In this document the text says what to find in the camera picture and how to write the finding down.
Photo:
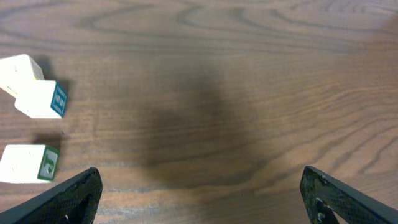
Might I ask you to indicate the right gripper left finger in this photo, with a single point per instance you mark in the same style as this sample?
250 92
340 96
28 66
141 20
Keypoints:
75 200

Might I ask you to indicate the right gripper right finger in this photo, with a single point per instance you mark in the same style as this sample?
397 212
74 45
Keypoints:
325 197

